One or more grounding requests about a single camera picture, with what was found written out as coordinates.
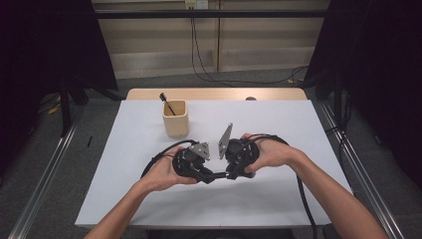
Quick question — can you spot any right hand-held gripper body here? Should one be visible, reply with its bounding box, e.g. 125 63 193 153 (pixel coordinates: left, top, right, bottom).
218 122 262 177

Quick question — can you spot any black curtain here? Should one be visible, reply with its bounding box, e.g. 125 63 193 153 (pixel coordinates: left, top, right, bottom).
0 0 119 178
304 0 422 182

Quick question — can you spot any black metal stand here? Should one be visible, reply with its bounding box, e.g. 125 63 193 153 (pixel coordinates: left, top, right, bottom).
59 76 73 137

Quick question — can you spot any beige square cup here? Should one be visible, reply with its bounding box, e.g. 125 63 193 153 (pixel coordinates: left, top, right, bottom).
161 99 190 137

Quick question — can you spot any light wooden table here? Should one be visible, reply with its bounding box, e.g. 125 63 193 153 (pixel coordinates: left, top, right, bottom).
125 87 309 102

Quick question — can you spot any black horizontal bar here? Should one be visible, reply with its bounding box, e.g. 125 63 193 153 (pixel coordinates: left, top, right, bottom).
94 9 328 20

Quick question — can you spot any aluminium floor rail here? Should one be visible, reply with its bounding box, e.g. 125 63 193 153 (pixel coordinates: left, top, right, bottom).
317 99 406 239
7 108 86 239

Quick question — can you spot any white table sheet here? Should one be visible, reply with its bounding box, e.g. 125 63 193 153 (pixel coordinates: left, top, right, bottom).
74 99 353 230

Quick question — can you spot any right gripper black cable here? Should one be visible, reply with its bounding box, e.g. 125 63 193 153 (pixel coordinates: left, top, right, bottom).
247 132 318 239

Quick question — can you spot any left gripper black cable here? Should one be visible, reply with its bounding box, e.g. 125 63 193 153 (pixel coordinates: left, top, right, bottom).
140 138 200 179

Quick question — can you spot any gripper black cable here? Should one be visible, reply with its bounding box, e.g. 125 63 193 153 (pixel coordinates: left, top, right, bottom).
247 132 318 239
140 138 200 179

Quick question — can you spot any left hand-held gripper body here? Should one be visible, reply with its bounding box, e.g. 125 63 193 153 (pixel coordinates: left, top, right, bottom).
172 141 212 183

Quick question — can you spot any white wall socket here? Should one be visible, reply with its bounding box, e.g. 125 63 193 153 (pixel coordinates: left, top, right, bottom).
184 0 210 10

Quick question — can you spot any thin black makeup brush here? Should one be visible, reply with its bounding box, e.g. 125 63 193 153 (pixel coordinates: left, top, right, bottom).
158 92 177 117

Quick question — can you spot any person's left hand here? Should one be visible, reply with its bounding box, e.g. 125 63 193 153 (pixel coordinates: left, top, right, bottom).
140 146 199 193

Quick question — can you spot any person's right hand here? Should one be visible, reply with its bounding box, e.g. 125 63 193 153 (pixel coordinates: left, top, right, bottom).
240 132 309 174

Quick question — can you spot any yellow floor cable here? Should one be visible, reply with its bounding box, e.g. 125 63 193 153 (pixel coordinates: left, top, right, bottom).
47 96 64 116

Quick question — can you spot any black wall cable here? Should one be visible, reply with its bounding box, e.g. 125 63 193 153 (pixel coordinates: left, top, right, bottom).
189 7 311 86
192 7 311 86

